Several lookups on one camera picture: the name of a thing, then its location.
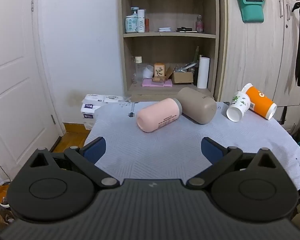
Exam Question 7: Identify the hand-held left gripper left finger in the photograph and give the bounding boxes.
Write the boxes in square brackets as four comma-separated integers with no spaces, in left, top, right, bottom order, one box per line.
[27,137,117,188]

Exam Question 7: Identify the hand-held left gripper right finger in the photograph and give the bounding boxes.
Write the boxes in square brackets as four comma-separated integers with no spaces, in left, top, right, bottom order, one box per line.
[187,137,278,189]

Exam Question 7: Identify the pink cylindrical bottle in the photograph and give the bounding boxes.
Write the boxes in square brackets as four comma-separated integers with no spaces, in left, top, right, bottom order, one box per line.
[136,97,183,133]

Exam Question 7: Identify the white floral paper cup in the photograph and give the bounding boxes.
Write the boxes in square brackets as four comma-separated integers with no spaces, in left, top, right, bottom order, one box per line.
[226,91,251,122]

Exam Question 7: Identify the orange paper cup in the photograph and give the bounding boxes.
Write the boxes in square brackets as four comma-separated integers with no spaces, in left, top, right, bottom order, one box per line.
[241,83,278,120]

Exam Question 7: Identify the white cardboard box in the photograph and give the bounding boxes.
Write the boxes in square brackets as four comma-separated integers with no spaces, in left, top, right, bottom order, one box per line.
[84,94,126,104]
[80,102,103,130]

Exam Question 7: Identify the light blue quilted tablecloth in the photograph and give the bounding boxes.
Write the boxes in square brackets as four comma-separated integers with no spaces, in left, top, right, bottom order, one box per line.
[84,100,300,190]

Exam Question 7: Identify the taupe cylindrical bottle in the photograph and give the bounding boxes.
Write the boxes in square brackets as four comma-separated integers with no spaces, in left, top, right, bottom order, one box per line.
[177,87,217,125]

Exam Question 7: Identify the open cardboard box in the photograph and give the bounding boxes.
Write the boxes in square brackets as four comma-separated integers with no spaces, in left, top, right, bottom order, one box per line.
[165,66,194,85]

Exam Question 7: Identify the white paper roll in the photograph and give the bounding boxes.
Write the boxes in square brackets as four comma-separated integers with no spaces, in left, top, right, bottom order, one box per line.
[197,57,210,89]

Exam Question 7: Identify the pink flat box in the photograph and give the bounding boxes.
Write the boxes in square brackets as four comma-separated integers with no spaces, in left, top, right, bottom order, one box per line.
[142,79,173,87]

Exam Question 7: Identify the clear bottle cream cap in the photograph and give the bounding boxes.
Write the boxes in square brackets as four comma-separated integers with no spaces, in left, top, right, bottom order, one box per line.
[132,56,143,84]

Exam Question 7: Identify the floral print box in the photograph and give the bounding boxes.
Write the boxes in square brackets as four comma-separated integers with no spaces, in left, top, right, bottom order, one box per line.
[154,63,167,77]

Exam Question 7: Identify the orange packet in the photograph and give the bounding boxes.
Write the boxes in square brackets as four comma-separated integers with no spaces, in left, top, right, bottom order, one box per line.
[0,185,10,203]

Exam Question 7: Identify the white door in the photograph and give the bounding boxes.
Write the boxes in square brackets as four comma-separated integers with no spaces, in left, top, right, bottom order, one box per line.
[0,0,63,179]

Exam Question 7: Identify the light wooden wardrobe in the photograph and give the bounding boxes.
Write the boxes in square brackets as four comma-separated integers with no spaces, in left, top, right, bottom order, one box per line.
[215,0,300,108]

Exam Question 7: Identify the wooden shelf unit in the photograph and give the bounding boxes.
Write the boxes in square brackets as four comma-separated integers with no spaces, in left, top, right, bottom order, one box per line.
[117,0,227,102]

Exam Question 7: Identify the black flat items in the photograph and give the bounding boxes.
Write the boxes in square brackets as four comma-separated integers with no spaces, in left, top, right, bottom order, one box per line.
[176,26,198,33]

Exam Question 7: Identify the pink clear bottle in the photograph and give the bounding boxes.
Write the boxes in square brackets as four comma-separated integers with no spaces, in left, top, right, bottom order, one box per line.
[195,15,204,33]

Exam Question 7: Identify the white pump bottle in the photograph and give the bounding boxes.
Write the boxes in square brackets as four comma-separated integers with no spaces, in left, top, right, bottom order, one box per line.
[125,7,138,34]

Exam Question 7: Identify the white tube bottle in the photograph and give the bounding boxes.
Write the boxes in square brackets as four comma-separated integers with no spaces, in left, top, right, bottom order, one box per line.
[137,9,146,33]

